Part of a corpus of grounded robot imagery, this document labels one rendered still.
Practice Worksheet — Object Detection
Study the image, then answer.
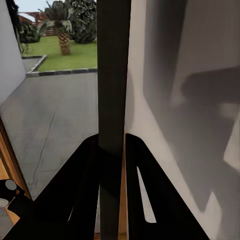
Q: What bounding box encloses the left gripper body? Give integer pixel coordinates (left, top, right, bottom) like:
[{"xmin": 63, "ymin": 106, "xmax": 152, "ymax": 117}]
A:
[{"xmin": 17, "ymin": 200, "xmax": 34, "ymax": 217}]

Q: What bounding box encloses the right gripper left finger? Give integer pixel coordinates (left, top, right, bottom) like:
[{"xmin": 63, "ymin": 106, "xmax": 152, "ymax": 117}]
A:
[{"xmin": 3, "ymin": 134, "xmax": 101, "ymax": 240}]

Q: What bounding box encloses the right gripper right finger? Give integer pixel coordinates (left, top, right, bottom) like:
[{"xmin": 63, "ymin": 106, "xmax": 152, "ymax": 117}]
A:
[{"xmin": 125, "ymin": 133, "xmax": 210, "ymax": 240}]

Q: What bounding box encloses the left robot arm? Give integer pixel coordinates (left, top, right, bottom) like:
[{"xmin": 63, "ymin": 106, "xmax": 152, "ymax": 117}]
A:
[{"xmin": 0, "ymin": 179, "xmax": 34, "ymax": 217}]

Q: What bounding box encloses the poster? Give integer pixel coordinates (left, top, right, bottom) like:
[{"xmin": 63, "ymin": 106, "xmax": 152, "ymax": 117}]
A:
[{"xmin": 96, "ymin": 0, "xmax": 132, "ymax": 240}]

